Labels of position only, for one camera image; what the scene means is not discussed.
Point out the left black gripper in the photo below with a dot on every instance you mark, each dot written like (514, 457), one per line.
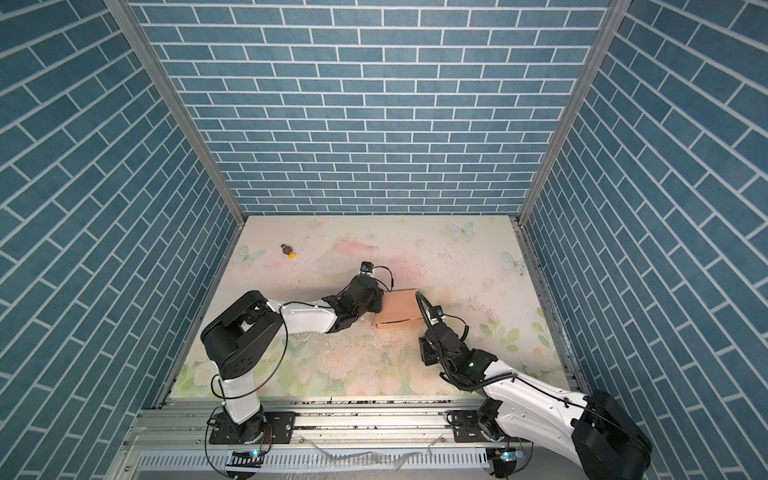
(377, 295)

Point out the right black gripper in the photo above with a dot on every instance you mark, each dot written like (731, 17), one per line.
(425, 347)

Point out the orange cardboard paper box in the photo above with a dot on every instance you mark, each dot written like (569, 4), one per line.
(399, 308)

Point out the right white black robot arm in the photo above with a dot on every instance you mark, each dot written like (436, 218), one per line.
(593, 431)

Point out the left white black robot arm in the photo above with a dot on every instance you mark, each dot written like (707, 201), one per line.
(238, 337)

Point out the small brown yellow toy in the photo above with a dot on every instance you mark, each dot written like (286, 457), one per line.
(288, 251)

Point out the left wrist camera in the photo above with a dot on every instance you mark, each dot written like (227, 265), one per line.
(367, 268)

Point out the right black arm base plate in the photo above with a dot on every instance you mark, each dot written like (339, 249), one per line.
(465, 426)

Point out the white slotted cable duct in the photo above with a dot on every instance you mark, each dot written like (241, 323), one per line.
(312, 460)

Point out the aluminium mounting rail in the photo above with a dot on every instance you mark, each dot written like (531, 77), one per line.
(328, 422)

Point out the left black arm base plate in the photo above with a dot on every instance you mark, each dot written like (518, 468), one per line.
(263, 429)

